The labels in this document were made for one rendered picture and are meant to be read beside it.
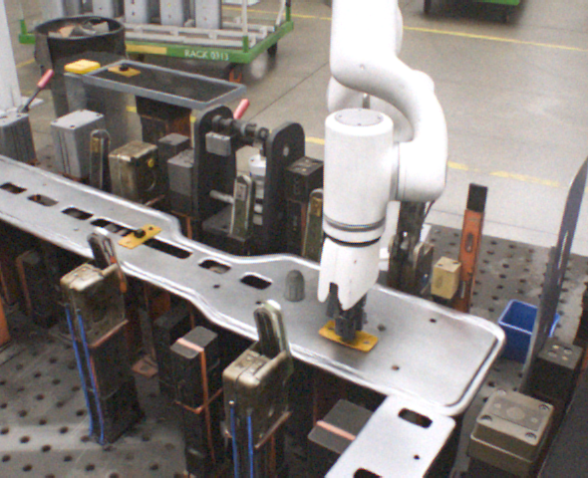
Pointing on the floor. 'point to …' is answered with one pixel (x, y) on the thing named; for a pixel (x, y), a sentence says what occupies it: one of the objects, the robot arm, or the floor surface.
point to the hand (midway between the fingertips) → (349, 321)
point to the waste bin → (101, 29)
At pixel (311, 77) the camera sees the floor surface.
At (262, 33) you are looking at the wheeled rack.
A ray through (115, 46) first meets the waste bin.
